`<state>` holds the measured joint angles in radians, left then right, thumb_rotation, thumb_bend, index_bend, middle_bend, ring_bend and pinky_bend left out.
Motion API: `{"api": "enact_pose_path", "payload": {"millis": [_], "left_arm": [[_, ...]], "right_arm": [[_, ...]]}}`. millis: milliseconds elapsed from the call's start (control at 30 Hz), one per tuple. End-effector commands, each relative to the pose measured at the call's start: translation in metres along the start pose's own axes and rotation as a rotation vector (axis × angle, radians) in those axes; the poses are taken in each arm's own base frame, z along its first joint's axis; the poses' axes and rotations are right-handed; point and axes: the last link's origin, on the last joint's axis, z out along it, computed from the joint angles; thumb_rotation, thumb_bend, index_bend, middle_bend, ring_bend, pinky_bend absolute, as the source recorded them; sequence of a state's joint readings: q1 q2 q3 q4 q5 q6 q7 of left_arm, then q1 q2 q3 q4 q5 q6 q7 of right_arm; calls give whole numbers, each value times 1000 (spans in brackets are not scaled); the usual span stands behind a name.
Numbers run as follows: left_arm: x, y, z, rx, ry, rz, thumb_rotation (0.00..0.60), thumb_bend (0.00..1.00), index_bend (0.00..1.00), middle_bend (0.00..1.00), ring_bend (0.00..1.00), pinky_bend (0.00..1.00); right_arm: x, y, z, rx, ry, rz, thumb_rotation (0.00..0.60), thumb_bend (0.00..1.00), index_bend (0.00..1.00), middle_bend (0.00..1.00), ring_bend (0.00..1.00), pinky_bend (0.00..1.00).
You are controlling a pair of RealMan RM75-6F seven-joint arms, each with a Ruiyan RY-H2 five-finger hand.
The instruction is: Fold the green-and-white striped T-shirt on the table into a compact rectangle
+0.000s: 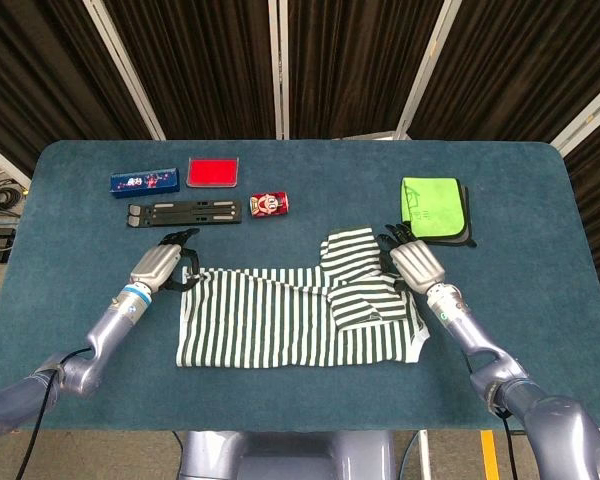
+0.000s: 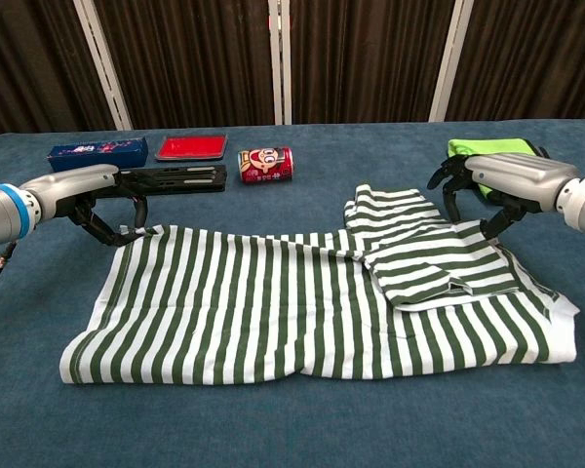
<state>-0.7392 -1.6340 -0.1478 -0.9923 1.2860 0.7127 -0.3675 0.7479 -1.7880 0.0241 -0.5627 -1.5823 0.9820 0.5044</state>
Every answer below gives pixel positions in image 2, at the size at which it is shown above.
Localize black folding stand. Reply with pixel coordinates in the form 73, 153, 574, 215
111, 164, 228, 195

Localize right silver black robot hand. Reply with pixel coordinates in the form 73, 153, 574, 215
427, 153, 582, 241

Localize dark brown curtain panel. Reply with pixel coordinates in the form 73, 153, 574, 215
446, 0, 585, 123
290, 0, 457, 126
0, 0, 116, 140
92, 0, 277, 131

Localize red cartoon drink can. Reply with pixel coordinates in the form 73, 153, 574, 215
237, 146, 293, 185

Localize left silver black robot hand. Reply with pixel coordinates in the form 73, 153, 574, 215
38, 164, 151, 248

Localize green white striped t-shirt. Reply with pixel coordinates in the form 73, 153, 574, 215
59, 183, 581, 387

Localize blue table cover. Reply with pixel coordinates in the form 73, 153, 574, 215
0, 119, 585, 468

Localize blue printed cardboard box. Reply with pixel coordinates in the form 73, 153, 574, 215
47, 136, 150, 173

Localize green grey microfiber cloth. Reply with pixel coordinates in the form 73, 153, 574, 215
447, 137, 551, 201

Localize red rectangular tray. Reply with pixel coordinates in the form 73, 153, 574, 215
154, 134, 229, 163

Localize white partition post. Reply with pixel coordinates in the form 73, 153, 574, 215
71, 0, 134, 131
266, 0, 293, 126
427, 0, 475, 123

